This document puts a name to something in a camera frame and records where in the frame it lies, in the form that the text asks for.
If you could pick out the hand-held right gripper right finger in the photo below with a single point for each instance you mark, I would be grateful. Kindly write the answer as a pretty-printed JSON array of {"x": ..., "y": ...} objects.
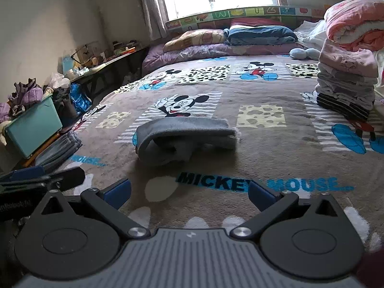
[{"x": 262, "y": 196}]

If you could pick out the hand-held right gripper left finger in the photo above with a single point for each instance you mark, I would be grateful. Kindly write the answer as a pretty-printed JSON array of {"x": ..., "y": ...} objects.
[{"x": 118, "y": 193}]

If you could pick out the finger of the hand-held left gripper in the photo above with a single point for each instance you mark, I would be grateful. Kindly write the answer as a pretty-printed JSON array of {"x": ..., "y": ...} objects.
[
  {"x": 70, "y": 177},
  {"x": 28, "y": 174}
]

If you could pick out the grey fleece garment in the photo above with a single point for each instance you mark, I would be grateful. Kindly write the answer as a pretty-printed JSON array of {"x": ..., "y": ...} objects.
[{"x": 186, "y": 126}]

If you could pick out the folded grey clothes pile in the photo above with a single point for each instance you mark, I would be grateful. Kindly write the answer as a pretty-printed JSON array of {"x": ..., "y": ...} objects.
[{"x": 60, "y": 150}]

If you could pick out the dark clothes heap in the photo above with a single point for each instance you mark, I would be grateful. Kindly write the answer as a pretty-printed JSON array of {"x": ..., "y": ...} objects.
[{"x": 61, "y": 103}]

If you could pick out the stack of folded clothes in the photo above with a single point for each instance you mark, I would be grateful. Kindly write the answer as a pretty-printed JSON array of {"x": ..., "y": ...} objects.
[{"x": 345, "y": 90}]

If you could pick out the cartoon printed brown blanket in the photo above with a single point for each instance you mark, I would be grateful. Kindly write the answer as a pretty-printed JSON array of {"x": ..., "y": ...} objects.
[{"x": 270, "y": 156}]

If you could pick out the teal storage box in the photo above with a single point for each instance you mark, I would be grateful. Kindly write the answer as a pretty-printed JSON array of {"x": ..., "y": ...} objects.
[{"x": 33, "y": 129}]

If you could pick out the blue plastic bag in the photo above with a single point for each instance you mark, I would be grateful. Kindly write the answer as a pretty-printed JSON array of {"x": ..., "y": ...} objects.
[{"x": 78, "y": 99}]

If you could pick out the purple padded jacket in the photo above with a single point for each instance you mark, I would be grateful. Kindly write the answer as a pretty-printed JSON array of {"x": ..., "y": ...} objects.
[{"x": 30, "y": 94}]

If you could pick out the white plastic bag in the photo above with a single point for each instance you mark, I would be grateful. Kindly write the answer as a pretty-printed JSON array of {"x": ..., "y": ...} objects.
[{"x": 57, "y": 79}]

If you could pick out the cluttered side shelf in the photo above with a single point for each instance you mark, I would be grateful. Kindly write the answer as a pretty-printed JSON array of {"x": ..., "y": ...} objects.
[{"x": 105, "y": 55}]

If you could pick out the dark red cloth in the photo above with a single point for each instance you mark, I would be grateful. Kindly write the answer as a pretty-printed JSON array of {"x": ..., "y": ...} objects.
[{"x": 372, "y": 268}]

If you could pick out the light blue plush toy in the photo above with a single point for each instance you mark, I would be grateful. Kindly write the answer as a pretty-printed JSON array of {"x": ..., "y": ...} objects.
[{"x": 303, "y": 53}]

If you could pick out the blue folded cloth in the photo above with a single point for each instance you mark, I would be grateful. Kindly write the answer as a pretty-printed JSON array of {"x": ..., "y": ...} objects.
[{"x": 258, "y": 34}]

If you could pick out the white crumpled cloth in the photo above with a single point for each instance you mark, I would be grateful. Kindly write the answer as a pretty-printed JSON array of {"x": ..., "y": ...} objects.
[{"x": 312, "y": 34}]

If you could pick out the cartoon printed orange pillow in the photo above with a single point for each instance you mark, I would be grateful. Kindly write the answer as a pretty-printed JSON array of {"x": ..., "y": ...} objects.
[{"x": 195, "y": 37}]

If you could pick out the red pillow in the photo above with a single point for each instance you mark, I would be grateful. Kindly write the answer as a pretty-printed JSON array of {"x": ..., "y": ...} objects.
[{"x": 255, "y": 21}]

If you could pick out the colourful puzzle mat headboard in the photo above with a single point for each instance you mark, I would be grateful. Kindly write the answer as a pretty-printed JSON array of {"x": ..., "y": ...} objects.
[{"x": 240, "y": 13}]

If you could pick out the curtain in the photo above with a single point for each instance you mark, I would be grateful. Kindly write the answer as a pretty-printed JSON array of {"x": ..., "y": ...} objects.
[{"x": 153, "y": 6}]

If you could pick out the rolled pink quilt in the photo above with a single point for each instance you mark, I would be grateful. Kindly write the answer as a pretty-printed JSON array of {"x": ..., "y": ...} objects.
[{"x": 354, "y": 21}]

